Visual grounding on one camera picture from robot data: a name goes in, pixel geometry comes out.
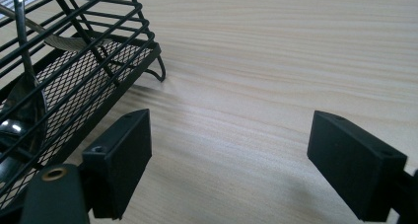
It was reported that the black wire basket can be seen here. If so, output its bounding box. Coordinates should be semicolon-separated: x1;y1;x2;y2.
0;0;168;215

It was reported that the black long-handled spoon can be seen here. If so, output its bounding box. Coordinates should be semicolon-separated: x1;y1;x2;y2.
0;0;48;159

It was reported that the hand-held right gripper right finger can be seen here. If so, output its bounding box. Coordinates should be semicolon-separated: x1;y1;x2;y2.
307;110;409;223

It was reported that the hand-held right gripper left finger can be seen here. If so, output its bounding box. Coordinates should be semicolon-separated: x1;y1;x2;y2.
81;109;153;221

